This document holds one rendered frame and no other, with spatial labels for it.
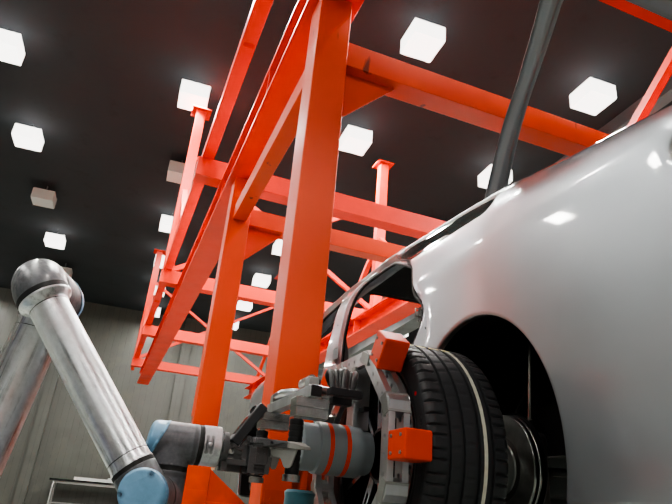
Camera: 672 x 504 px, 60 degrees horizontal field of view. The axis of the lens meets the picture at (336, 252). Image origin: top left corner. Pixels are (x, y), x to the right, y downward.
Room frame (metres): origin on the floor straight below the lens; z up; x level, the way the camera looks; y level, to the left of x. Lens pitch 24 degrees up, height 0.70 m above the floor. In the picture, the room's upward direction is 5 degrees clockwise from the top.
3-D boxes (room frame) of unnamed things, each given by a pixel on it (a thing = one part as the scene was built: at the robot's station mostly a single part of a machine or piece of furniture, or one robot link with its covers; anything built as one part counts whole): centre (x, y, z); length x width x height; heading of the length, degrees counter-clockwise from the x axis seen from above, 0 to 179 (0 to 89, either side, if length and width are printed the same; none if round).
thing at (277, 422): (1.84, 0.15, 0.93); 0.09 x 0.05 x 0.05; 109
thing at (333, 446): (1.72, -0.04, 0.85); 0.21 x 0.14 x 0.14; 109
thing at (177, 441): (1.41, 0.33, 0.80); 0.12 x 0.09 x 0.10; 109
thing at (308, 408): (1.52, 0.03, 0.93); 0.09 x 0.05 x 0.05; 109
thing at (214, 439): (1.44, 0.25, 0.81); 0.10 x 0.05 x 0.09; 19
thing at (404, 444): (1.45, -0.21, 0.85); 0.09 x 0.08 x 0.07; 19
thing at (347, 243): (4.45, -0.52, 2.54); 2.58 x 0.12 x 0.42; 109
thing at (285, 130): (3.08, 0.45, 2.68); 1.77 x 0.10 x 0.12; 19
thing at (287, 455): (1.44, 0.07, 0.80); 0.09 x 0.03 x 0.06; 73
